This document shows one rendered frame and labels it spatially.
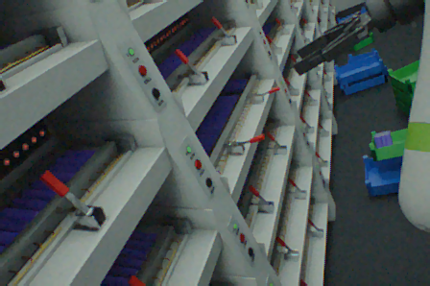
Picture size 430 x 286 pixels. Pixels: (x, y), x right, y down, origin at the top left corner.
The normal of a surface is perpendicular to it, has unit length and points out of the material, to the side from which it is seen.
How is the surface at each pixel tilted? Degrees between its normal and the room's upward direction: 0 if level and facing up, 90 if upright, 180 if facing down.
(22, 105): 107
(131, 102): 90
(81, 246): 17
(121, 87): 90
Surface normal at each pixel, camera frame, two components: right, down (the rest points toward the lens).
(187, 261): -0.18, -0.83
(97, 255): 0.94, 0.00
